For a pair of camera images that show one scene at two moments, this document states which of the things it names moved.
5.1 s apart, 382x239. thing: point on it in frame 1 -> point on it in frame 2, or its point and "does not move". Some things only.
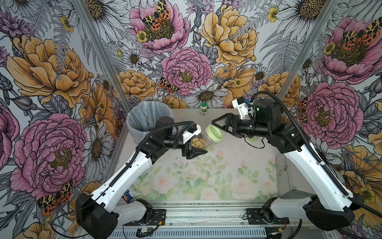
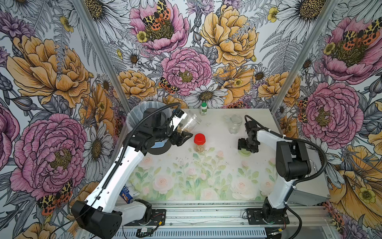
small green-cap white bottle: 203,108 does not move
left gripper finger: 194,152 -> 182,138
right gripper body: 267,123 -> 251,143
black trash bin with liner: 142,118 does not move
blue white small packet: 127,196 does not move
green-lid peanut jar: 210,135 -> 189,122
